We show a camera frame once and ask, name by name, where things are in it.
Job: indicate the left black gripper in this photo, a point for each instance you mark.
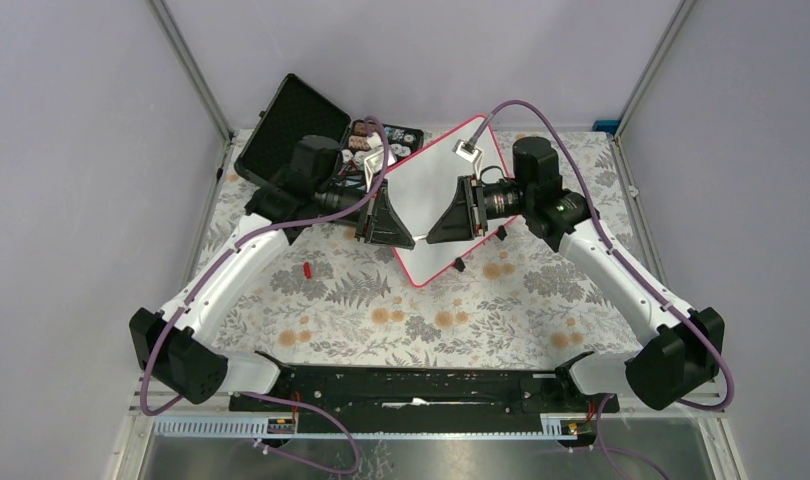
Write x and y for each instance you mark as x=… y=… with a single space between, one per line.
x=369 y=212

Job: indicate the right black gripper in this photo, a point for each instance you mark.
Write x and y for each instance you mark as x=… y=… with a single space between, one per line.
x=477 y=211

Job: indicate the pink framed whiteboard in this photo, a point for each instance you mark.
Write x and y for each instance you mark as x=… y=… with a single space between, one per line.
x=420 y=188

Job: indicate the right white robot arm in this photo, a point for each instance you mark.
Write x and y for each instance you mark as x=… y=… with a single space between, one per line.
x=681 y=347

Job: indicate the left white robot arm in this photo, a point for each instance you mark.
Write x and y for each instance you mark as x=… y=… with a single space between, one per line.
x=174 y=344

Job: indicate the floral table mat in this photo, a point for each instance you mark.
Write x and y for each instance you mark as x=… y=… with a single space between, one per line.
x=516 y=305

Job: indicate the black poker chip case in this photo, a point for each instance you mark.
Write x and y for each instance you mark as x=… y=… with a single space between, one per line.
x=298 y=110

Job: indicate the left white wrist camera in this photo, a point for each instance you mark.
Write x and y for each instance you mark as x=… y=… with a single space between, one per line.
x=375 y=158

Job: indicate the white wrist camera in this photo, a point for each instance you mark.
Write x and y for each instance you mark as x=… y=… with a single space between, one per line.
x=375 y=158
x=471 y=153

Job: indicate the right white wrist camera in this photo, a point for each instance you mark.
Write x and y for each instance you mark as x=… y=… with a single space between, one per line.
x=471 y=153

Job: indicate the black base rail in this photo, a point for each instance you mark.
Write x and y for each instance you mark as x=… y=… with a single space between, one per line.
x=437 y=401

